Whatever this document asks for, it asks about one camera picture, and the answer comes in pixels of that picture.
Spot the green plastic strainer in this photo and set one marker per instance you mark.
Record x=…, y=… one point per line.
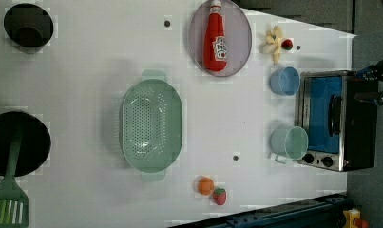
x=151, y=125

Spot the red ketchup bottle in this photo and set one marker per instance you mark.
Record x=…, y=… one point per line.
x=214, y=48

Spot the orange toy fruit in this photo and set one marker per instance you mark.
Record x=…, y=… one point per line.
x=205, y=186

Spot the grey round plate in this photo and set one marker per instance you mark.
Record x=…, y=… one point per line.
x=238, y=36

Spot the blue plastic cup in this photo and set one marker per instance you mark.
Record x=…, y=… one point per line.
x=285, y=81

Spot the green plastic mug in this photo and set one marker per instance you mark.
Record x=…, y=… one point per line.
x=289, y=143

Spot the peeled toy banana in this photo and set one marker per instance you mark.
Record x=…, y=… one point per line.
x=272, y=44

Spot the small red strawberry toy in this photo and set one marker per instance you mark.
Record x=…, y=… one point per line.
x=287, y=44

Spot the black toaster oven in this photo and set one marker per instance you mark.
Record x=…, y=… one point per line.
x=341, y=128

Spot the large black pan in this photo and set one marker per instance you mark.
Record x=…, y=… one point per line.
x=35, y=144

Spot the small black bowl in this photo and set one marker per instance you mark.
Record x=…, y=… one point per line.
x=28, y=25

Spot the green slotted spatula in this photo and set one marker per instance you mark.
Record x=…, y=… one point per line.
x=14, y=202

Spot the blue metal frame rail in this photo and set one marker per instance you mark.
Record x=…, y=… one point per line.
x=321, y=212

